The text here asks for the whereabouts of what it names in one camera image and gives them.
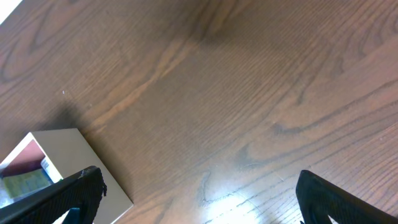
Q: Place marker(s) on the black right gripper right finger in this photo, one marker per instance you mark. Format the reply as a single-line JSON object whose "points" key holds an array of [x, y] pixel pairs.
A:
{"points": [[320, 201]]}

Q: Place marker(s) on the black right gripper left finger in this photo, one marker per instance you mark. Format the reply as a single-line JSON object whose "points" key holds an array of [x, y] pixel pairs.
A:
{"points": [[77, 196]]}

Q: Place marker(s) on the green white soap packet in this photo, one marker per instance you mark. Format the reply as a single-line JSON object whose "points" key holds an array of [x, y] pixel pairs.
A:
{"points": [[21, 179]]}

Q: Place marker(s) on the white box with pink interior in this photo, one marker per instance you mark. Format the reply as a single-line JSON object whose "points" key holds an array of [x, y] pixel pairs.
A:
{"points": [[61, 153]]}

